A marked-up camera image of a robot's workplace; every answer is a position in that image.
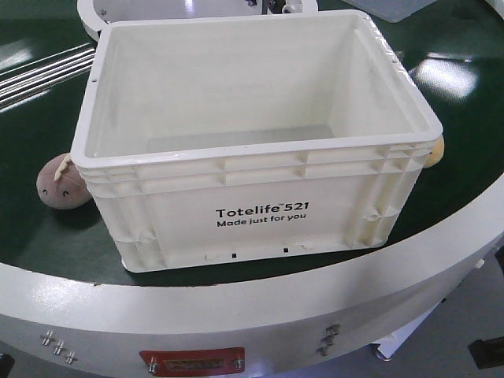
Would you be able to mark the white plastic tote box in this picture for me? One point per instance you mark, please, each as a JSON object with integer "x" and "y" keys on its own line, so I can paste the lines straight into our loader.
{"x": 219, "y": 140}

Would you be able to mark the cream yellow plush toy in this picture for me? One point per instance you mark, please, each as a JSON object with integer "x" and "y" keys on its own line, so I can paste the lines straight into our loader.
{"x": 436, "y": 154}

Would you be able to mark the pink plush toy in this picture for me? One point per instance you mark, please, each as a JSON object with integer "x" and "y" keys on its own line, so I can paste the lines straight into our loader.
{"x": 59, "y": 184}

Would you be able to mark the white curved conveyor rim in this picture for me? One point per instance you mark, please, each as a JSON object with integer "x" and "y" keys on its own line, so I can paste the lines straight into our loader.
{"x": 282, "y": 323}

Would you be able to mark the red warning label plate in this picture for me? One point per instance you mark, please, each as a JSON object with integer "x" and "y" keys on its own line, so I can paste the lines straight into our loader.
{"x": 191, "y": 363}

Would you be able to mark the chrome conveyor rollers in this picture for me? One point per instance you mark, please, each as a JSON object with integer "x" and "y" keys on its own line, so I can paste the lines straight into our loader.
{"x": 37, "y": 77}

